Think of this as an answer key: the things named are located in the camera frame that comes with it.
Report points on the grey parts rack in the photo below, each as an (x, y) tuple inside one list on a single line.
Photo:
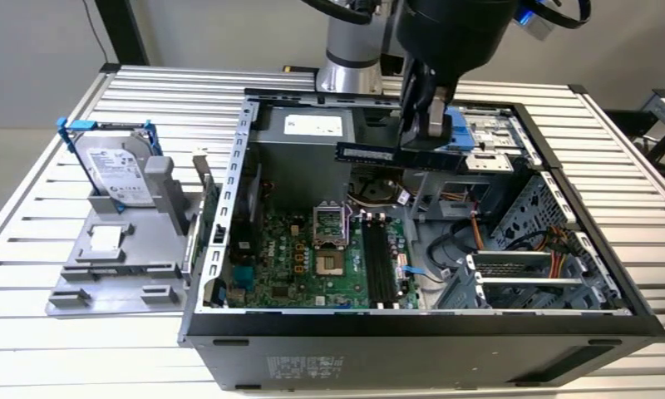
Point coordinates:
[(144, 253)]

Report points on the black yellow plug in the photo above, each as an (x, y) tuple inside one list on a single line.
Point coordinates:
[(288, 68)]

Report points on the blue drive latch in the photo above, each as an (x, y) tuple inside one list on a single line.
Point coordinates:
[(461, 133)]

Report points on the hard disk in blue carrier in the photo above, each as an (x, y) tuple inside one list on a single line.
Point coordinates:
[(116, 174)]

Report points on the black PC case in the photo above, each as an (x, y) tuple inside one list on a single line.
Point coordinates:
[(365, 357)]

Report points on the CPU cooler fan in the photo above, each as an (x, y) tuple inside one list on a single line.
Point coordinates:
[(373, 192)]

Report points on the black case fan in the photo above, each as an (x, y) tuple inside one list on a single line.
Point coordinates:
[(252, 199)]

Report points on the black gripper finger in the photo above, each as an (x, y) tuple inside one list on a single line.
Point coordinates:
[(437, 120), (411, 104)]

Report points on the silver drive cage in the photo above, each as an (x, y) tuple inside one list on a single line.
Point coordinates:
[(427, 187)]

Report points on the dark RAM stick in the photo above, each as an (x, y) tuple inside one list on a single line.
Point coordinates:
[(365, 154), (119, 272)]

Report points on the graphics card with metal bracket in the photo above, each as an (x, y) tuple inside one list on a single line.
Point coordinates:
[(209, 199)]

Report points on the silver CPU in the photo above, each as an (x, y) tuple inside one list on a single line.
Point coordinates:
[(105, 239)]

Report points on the silver disk bay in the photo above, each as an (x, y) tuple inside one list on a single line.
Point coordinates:
[(527, 282)]

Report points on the green motherboard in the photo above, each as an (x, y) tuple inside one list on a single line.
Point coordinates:
[(288, 266)]

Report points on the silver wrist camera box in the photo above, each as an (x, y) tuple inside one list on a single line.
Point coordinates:
[(537, 27)]

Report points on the black RAM slot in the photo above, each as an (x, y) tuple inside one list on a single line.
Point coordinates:
[(392, 262), (369, 262), (385, 262), (376, 262)]

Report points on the CPU socket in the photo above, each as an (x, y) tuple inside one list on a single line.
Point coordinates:
[(329, 262)]

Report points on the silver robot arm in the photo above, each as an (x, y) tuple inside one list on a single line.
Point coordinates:
[(347, 45)]

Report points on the thin locking lever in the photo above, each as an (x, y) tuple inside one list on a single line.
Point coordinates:
[(345, 228)]

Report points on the black post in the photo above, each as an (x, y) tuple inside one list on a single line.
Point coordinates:
[(124, 33)]

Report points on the teal board connector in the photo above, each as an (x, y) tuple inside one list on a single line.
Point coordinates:
[(244, 277)]

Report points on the grey power supply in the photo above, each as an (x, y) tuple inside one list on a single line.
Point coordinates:
[(304, 178)]

